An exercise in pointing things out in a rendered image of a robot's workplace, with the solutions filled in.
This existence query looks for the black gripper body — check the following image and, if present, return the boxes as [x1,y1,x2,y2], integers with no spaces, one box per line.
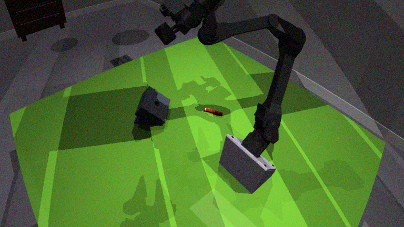
[155,12,207,45]

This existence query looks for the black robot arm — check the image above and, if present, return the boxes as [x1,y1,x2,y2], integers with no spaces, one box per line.
[159,0,306,158]

